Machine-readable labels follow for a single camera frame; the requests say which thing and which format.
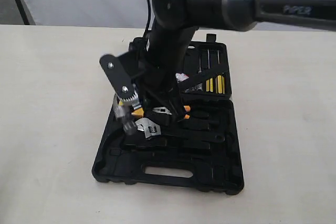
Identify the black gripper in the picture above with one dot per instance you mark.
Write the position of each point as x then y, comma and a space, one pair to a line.
148, 71

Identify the black electrical tape roll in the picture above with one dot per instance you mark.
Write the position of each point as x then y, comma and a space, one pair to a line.
180, 77

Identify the adjustable wrench black handle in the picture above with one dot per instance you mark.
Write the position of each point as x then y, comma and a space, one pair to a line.
151, 129

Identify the black plastic tool case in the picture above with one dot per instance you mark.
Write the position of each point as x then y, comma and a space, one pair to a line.
173, 161

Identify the claw hammer black handle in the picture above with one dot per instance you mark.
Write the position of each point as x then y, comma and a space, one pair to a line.
125, 118

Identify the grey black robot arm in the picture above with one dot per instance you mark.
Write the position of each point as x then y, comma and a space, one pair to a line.
240, 15

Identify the clear voltage tester screwdriver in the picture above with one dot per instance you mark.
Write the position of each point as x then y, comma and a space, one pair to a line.
200, 64

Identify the yellow black screwdriver right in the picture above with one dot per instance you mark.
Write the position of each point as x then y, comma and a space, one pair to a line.
220, 80

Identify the yellow tape measure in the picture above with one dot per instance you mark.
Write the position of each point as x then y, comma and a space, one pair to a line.
138, 112

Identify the pliers with orange handles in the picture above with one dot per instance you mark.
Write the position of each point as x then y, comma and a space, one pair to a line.
164, 110

